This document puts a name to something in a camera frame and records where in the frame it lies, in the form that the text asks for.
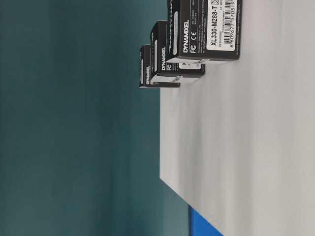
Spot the black Dynamixel box nearest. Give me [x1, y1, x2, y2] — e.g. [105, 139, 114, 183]
[167, 0, 243, 63]

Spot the white foam base block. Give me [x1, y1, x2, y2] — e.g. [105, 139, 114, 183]
[159, 0, 315, 236]

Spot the blue table mat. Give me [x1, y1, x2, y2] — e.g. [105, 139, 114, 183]
[189, 206, 223, 236]

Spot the black dynamixel box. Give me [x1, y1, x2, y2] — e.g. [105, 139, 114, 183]
[150, 21, 205, 88]
[139, 45, 180, 89]
[167, 0, 243, 63]

